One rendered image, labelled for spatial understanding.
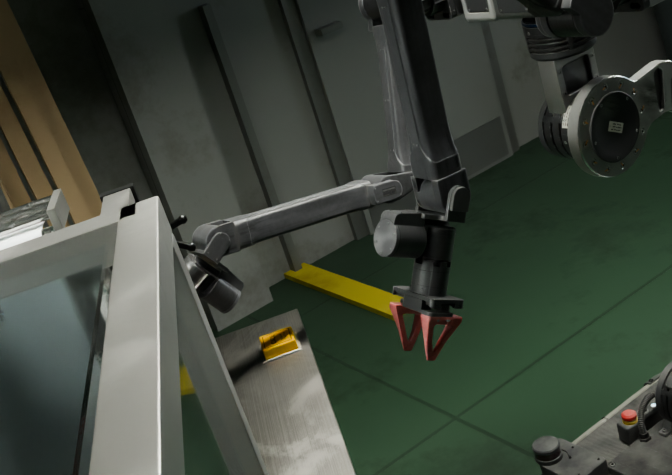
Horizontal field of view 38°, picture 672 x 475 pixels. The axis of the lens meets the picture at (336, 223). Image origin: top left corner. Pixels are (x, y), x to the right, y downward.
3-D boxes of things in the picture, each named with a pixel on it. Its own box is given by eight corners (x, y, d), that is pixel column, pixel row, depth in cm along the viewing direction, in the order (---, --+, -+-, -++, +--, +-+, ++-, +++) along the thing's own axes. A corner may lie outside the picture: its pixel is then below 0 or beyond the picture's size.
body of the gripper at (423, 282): (430, 311, 144) (437, 262, 144) (390, 297, 153) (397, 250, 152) (463, 312, 148) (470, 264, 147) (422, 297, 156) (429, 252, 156)
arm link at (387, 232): (472, 187, 146) (436, 180, 153) (412, 180, 139) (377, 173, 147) (461, 265, 147) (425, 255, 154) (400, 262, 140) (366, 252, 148)
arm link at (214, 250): (201, 225, 185) (219, 228, 178) (245, 258, 191) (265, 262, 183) (167, 278, 183) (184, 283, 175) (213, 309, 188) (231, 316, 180)
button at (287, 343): (298, 349, 196) (295, 339, 195) (266, 361, 195) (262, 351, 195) (294, 335, 202) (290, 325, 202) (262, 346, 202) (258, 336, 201)
